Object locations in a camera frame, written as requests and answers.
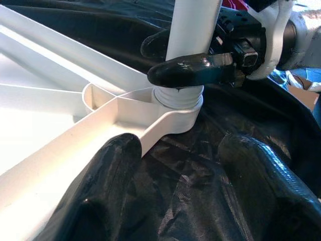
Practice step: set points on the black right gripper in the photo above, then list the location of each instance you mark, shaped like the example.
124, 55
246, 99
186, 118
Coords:
240, 35

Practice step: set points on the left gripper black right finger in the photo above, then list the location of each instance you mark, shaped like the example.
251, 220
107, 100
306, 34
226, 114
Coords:
270, 190

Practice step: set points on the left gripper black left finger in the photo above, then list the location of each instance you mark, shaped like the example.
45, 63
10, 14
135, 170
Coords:
100, 190

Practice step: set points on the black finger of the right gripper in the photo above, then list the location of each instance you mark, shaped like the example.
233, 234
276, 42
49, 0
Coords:
156, 46

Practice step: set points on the white plastic table leg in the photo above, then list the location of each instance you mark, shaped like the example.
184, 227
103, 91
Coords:
190, 25

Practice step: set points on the white plastic table top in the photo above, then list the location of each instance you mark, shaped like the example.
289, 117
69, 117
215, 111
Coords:
50, 130

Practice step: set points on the dark red curtain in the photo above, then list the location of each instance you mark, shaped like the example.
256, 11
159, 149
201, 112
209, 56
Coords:
234, 3

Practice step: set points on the black plastic table cover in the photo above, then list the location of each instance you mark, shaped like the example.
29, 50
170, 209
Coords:
188, 163

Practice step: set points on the brown cardboard box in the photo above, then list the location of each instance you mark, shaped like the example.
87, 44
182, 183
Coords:
302, 86

